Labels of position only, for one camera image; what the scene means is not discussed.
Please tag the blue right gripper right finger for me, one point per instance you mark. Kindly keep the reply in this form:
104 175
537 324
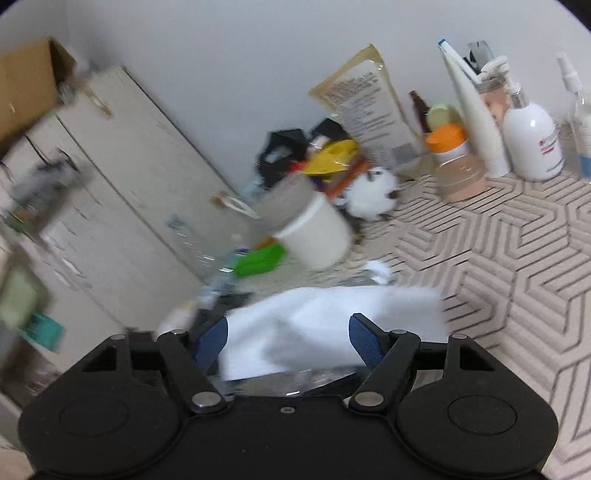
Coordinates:
368 339

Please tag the green round lid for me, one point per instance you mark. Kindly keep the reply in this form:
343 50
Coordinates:
442 114

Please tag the beige printed food pouch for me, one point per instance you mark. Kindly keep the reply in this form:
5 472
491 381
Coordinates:
361 96

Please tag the white cosmetic tube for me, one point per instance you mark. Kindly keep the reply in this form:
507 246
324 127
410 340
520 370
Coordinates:
483 132

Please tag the beige wardrobe cabinet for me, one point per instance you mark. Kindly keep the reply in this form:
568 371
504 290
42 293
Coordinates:
137 235

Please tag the white jar with beige lid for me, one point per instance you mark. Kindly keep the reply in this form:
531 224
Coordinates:
305 222

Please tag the white fluffy sheep toy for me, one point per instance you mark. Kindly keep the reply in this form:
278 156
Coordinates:
372 195

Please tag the green rectangular box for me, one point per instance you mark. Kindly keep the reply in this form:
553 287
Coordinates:
258 262

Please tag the brown cardboard box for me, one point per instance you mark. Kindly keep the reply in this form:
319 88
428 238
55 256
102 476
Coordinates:
30 77

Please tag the orange lid cream jar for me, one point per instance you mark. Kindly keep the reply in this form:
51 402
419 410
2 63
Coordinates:
459 172

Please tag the clear spray bottle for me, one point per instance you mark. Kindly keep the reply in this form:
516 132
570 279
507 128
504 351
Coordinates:
580 116

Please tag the yellow snack bag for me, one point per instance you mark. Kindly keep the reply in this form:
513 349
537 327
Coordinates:
334 158

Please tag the small brown glass bottle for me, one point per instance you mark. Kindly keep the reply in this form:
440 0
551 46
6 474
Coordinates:
421 110

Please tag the white paper towel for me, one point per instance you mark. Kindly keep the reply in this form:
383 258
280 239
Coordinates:
308 328

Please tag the white pump lotion bottle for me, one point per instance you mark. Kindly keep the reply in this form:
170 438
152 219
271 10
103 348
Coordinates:
530 134

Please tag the black bag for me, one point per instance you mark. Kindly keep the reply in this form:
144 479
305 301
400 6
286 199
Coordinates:
283 148

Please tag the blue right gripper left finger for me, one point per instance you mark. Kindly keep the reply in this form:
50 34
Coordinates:
208 341

